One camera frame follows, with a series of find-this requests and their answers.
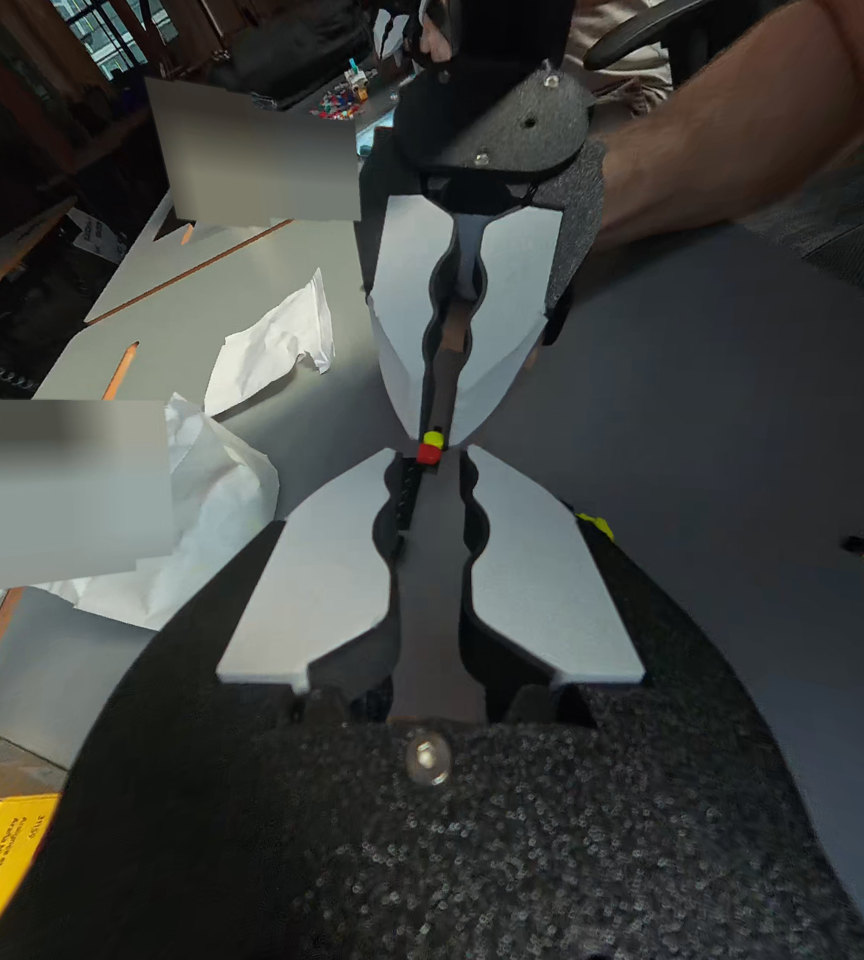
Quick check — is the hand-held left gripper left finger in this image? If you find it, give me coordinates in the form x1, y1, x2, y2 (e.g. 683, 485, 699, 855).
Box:
218, 447, 406, 688

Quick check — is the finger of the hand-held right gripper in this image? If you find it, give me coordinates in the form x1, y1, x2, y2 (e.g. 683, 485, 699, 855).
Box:
368, 194, 458, 444
443, 207, 568, 448

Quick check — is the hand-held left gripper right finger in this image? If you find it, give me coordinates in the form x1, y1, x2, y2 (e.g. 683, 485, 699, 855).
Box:
459, 444, 647, 688

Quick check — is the torn printed white paper bag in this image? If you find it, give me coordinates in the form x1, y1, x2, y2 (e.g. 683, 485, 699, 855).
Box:
0, 393, 280, 654

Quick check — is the long black studded lego strip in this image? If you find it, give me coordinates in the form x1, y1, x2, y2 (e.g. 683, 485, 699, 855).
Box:
390, 458, 430, 541

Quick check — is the large plain white paper bag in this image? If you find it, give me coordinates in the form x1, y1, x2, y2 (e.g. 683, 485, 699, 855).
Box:
203, 267, 337, 418

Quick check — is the person's right forearm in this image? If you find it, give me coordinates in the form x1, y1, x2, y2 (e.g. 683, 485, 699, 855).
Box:
597, 0, 864, 249

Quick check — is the colourful lego pile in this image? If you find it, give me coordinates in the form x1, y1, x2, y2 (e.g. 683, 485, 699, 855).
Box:
309, 60, 373, 124

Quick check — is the dark framed window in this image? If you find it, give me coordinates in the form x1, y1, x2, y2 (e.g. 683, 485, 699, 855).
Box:
50, 0, 178, 76

